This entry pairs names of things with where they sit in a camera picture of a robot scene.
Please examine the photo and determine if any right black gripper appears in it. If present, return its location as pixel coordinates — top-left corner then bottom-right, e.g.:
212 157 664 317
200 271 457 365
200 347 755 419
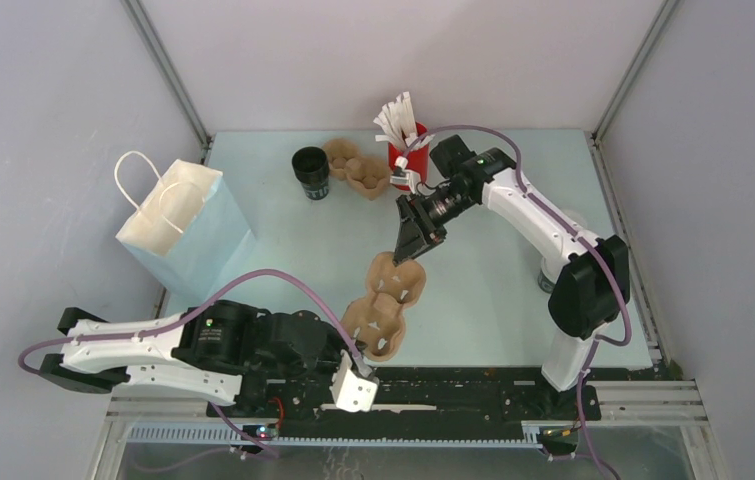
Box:
393 186 476 266

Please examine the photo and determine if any brown two-cup carrier tray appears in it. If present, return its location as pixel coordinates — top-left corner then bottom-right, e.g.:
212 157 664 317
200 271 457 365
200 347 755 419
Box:
341 252 427 362

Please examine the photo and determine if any brown cardboard cup carrier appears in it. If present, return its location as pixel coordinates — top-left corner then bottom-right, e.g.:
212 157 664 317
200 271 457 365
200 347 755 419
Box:
322 138 391 201

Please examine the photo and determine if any light blue paper bag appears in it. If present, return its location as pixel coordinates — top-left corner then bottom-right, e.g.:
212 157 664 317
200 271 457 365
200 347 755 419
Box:
113 151 256 302

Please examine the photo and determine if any red ribbed cup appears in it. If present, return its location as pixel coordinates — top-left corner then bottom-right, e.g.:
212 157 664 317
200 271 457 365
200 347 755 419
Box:
388 143 429 181

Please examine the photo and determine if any black paper coffee cup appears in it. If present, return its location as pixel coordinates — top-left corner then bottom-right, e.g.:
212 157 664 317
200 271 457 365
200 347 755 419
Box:
291 146 329 201

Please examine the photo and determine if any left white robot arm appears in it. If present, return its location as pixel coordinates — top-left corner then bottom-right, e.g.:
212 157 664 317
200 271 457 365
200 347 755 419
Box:
37 300 379 417

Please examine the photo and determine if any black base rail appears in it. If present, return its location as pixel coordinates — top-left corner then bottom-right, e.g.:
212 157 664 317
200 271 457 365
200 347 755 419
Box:
223 362 601 442

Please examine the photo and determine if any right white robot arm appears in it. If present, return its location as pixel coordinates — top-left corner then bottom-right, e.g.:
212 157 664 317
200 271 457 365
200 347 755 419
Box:
391 135 630 418

